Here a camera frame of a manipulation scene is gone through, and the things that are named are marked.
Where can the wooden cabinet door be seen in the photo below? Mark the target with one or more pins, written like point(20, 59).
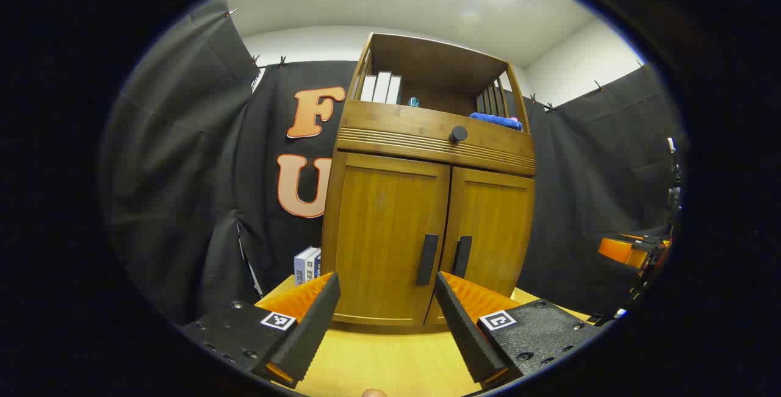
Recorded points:
point(494, 232)
point(378, 232)

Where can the wooden double-door shoe cabinet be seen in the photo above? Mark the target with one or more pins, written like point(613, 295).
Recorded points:
point(439, 58)

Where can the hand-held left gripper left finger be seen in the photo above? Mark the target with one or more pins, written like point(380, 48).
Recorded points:
point(311, 336)

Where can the light blue spine book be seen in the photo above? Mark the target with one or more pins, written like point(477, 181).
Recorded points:
point(300, 269)

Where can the blue folded cloth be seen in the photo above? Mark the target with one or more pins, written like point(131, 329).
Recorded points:
point(494, 121)

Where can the black round drawer knob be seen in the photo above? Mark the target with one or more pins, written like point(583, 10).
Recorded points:
point(458, 135)

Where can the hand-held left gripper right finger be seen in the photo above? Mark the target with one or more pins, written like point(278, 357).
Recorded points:
point(464, 330)

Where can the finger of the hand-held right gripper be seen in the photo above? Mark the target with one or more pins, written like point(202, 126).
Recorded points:
point(622, 250)

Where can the wooden ribbed drawer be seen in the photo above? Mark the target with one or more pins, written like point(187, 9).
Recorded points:
point(390, 125)

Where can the dark blue spine book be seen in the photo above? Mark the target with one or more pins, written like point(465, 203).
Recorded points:
point(318, 266)

